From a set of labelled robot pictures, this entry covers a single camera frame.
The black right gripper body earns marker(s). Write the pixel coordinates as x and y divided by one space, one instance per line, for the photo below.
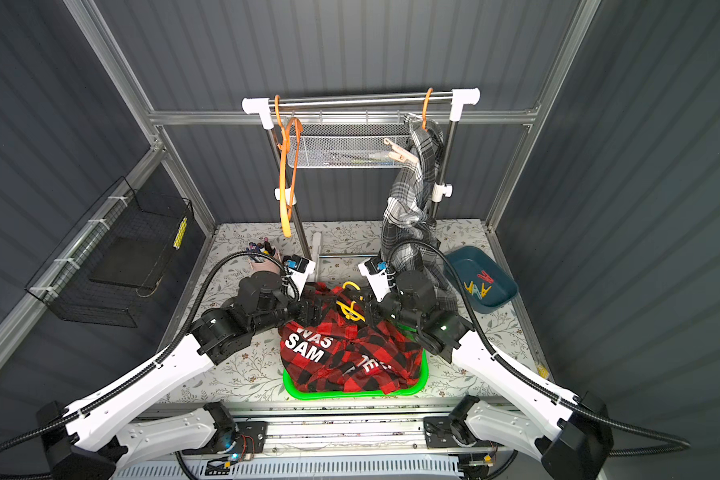
378 303

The yellow plastic hanger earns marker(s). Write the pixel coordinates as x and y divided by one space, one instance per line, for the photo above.
349 300

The red black plaid shirt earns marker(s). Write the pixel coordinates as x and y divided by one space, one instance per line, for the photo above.
332 349

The grey plaid long-sleeve shirt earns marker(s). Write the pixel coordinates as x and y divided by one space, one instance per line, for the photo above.
408 232

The yellow clothespin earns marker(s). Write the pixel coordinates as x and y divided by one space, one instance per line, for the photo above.
484 291

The red clothespin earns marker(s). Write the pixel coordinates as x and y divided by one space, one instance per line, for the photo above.
484 276

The pink clothespin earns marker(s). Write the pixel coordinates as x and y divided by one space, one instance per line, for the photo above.
399 154

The brown orange hanger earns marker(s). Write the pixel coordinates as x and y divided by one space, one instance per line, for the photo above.
425 106

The orange plastic hanger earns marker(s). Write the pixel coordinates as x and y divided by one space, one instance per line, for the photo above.
289 150

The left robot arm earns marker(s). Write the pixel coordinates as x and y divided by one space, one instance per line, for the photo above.
75 436

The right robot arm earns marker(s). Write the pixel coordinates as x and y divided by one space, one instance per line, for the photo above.
571 436

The floral table mat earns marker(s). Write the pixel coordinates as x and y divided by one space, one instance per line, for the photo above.
255 374

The pink pen cup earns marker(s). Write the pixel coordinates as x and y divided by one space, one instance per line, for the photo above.
266 256

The green perforated plastic tray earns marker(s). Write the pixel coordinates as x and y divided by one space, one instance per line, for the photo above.
341 360

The dark teal plastic bin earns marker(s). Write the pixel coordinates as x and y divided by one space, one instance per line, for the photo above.
487 284

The steel clothes rack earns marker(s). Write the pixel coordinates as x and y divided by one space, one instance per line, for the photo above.
359 109

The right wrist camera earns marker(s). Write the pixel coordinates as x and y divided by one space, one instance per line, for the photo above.
376 271

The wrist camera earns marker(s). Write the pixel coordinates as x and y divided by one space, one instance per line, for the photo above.
300 269
376 271

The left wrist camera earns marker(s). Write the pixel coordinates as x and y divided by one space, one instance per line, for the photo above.
300 269

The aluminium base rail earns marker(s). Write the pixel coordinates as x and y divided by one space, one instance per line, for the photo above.
355 438

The white mesh wire basket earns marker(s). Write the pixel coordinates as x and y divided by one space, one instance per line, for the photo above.
347 146

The black wire wall basket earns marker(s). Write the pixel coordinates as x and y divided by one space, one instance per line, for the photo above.
111 269

